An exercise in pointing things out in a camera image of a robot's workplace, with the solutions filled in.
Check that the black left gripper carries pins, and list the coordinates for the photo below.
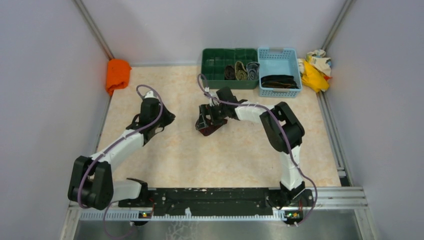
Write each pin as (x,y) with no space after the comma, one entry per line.
(169,117)

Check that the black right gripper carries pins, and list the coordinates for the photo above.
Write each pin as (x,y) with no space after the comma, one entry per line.
(206,110)

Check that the red navy striped tie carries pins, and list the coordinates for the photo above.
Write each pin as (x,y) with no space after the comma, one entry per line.
(211,128)

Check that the green compartment organizer tray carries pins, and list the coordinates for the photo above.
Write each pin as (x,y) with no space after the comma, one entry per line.
(214,61)

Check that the light blue plastic basket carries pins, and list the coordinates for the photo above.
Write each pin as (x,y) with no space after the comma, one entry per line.
(278,62)

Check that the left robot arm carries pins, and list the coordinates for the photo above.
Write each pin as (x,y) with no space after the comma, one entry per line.
(91,183)

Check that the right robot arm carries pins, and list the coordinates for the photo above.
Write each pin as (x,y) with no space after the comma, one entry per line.
(282,128)

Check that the dark brown rolled tie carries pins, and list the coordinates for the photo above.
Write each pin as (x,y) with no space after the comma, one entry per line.
(229,72)

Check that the orange folded cloth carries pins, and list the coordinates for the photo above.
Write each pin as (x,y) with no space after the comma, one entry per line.
(117,76)

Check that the olive rolled tie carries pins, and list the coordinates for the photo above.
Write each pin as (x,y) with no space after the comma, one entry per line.
(241,73)

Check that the grey rolled tie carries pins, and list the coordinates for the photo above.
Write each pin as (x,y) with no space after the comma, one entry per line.
(252,69)

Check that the black tie in basket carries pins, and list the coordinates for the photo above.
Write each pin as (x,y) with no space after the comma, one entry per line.
(280,81)

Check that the yellow crumpled cloth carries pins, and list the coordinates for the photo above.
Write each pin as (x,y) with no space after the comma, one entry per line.
(314,79)

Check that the white patterned crumpled cloth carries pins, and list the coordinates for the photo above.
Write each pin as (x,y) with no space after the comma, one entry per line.
(319,60)

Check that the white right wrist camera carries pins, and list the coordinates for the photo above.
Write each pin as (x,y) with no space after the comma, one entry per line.
(212,97)

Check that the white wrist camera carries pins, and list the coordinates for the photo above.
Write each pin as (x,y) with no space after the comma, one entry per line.
(151,94)
(212,97)

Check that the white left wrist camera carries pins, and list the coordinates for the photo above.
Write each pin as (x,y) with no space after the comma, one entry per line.
(151,94)

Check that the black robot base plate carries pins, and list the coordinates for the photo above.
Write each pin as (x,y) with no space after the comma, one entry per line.
(217,202)

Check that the white slotted cable duct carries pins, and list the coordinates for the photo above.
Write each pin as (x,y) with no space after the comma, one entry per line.
(139,215)

